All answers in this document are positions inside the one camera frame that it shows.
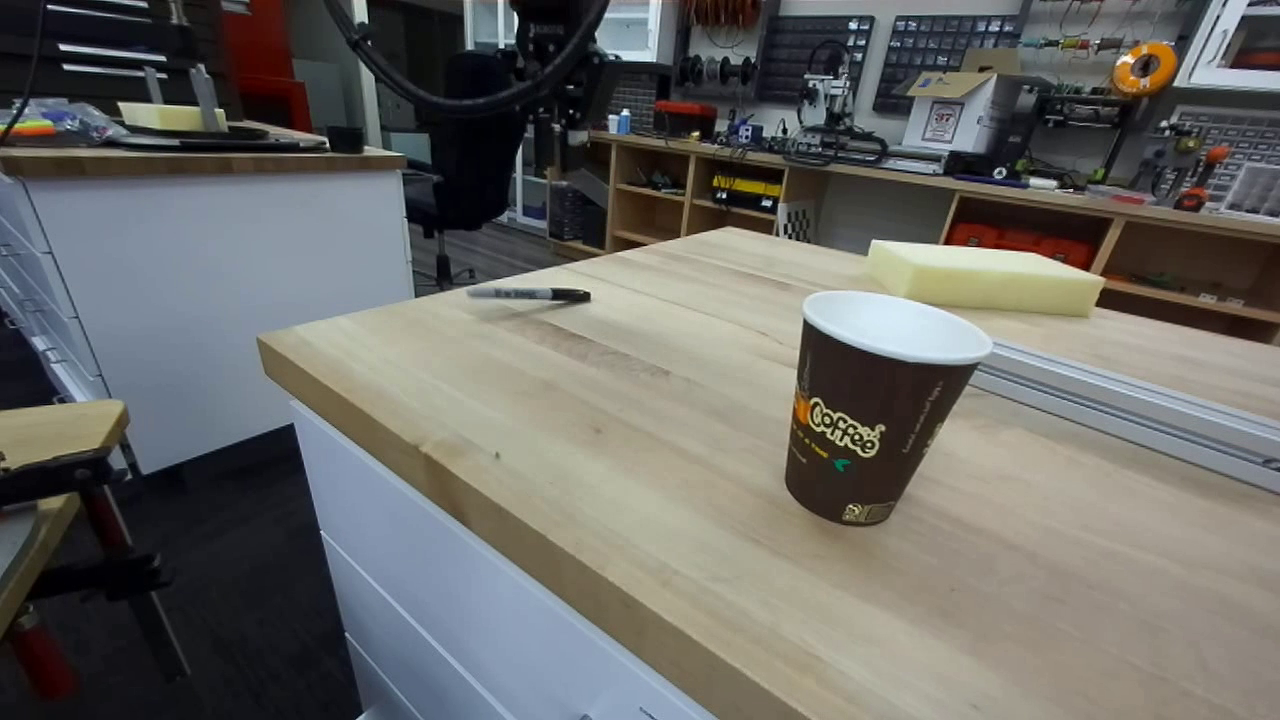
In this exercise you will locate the aluminium extrusion rail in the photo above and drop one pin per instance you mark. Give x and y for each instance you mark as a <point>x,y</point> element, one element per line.
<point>1132,403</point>

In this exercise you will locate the grey black permanent marker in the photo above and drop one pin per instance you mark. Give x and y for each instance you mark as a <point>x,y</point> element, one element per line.
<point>532,294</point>

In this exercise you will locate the dark pegboard tool panel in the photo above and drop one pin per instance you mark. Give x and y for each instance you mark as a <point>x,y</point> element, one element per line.
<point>946,44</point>
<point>813,54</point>

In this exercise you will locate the red storage bins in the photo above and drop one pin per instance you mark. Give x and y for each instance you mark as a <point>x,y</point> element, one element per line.
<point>1021,242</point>

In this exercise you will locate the orange tape roll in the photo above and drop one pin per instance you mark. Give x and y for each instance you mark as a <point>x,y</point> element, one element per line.
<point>1144,65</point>

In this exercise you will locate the yellow pad stack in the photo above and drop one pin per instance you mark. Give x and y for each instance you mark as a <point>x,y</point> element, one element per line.
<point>164,118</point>

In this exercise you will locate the yellow foam block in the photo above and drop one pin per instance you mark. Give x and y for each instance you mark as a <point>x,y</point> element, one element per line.
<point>980,272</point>

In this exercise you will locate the white cardboard box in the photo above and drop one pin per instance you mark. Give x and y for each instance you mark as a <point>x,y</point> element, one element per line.
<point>948,112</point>

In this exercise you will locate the white paper cup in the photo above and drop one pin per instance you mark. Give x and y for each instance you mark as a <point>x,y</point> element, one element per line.
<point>865,424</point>

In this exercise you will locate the wooden shelf workbench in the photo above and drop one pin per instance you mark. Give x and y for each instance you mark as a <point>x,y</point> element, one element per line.
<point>933,204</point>

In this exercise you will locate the red tool chest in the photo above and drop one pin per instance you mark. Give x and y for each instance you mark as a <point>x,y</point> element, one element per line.
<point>267,63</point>

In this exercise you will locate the black equipment stand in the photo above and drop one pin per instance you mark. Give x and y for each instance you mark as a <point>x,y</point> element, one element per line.
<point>500,122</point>

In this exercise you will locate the white counter with wooden top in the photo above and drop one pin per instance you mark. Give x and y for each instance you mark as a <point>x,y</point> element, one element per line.
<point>215,264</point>

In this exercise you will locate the yellow black tool case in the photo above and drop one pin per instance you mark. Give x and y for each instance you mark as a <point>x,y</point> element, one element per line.
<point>744,192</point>

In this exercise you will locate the wooden sawhorse with red clamps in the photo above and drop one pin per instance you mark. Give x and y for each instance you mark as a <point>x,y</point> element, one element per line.
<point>63,535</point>

